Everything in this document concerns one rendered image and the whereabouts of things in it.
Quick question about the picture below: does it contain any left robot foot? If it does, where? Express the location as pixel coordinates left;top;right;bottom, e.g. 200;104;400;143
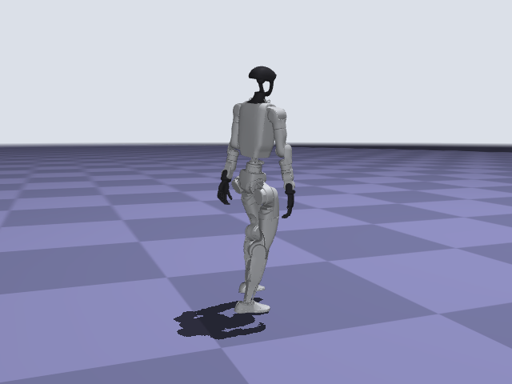
239;282;265;293

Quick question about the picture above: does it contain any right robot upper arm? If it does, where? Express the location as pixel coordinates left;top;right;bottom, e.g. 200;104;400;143
267;106;289;158

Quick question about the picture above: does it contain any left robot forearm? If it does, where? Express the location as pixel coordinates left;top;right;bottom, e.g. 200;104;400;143
223;144;239;179

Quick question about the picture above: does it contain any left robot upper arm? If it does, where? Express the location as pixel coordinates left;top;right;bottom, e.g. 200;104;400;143
230;103;242;150

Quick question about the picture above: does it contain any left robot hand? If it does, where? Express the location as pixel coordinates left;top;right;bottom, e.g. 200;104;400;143
218;170;232;205

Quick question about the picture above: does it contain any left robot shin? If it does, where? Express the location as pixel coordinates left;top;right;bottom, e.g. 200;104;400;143
244;225;254;282

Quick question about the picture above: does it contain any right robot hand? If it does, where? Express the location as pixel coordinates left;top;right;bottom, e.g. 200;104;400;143
282;183;295;218

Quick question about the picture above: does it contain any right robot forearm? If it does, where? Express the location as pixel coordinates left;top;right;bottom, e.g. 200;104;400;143
279;145;295;190

